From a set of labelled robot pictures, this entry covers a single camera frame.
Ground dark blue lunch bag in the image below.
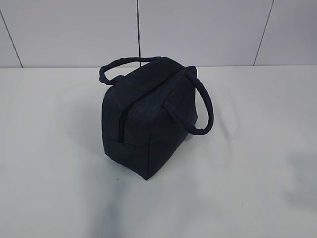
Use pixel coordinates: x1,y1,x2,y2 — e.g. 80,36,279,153
99,57,214,180

